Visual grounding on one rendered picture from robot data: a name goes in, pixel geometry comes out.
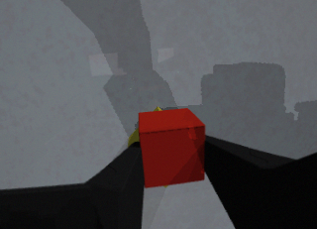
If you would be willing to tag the red cube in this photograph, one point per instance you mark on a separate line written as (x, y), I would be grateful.
(172, 143)

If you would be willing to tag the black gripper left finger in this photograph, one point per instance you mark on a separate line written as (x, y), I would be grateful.
(112, 199)

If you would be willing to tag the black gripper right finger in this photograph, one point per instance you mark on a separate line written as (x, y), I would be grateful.
(260, 190)

